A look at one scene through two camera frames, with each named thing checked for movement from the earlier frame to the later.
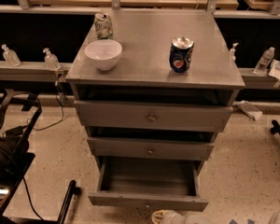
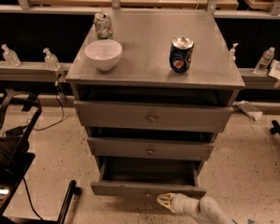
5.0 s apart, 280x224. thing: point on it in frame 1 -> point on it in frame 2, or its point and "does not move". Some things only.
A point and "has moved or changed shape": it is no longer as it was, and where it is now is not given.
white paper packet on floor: [248, 108] does not move
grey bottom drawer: [147, 182] has moved or changed shape
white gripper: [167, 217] -> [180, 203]
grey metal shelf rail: [27, 71] does not move
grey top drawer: [153, 115] does not move
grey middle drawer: [107, 147] does not move
